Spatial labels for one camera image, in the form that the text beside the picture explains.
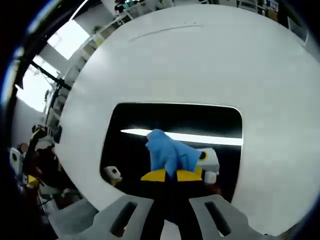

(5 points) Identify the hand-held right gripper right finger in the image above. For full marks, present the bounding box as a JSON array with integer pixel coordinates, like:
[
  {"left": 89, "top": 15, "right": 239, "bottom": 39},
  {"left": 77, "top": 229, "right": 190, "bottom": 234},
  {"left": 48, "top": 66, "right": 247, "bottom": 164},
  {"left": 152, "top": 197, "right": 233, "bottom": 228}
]
[{"left": 172, "top": 169, "right": 266, "bottom": 240}]

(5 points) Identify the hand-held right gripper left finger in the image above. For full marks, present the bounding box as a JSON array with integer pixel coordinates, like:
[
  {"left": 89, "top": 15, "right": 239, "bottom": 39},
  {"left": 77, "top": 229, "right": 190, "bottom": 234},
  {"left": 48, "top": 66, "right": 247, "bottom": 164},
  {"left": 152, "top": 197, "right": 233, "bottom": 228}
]
[{"left": 93, "top": 168, "right": 173, "bottom": 240}]

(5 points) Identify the blue cleaning cloth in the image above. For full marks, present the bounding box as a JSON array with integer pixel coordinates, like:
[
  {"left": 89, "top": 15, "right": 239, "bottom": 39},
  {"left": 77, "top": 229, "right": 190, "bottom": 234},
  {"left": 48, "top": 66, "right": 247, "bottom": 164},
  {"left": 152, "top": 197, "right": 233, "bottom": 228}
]
[{"left": 145, "top": 128, "right": 201, "bottom": 176}]

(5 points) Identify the black glossy tablet pad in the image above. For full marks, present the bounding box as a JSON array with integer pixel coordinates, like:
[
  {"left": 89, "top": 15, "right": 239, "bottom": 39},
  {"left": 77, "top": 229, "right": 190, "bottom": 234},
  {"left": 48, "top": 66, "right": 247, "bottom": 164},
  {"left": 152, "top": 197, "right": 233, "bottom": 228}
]
[{"left": 99, "top": 101, "right": 245, "bottom": 204}]

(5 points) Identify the small black object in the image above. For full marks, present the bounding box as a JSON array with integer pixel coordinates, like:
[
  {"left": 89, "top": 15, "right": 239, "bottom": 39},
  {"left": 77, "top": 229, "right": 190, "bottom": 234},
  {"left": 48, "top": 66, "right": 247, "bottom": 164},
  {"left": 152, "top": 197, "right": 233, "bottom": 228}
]
[{"left": 53, "top": 124, "right": 63, "bottom": 144}]

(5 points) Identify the grey mesh office chair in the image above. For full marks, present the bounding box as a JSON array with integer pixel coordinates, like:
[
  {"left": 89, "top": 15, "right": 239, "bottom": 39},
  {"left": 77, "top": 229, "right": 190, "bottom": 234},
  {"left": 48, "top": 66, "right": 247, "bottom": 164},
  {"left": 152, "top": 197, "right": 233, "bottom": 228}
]
[{"left": 47, "top": 197, "right": 101, "bottom": 238}]

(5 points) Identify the bright window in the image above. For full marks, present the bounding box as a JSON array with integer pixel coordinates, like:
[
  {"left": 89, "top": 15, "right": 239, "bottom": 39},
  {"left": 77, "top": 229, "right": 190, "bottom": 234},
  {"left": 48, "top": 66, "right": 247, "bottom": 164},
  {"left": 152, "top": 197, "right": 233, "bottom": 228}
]
[
  {"left": 14, "top": 64, "right": 61, "bottom": 114},
  {"left": 46, "top": 19, "right": 91, "bottom": 61}
]

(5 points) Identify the black tripod stand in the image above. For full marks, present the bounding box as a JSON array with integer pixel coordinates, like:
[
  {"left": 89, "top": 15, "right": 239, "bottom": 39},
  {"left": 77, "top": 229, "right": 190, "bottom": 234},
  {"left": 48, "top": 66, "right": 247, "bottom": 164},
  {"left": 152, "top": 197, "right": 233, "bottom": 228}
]
[{"left": 29, "top": 59, "right": 73, "bottom": 91}]

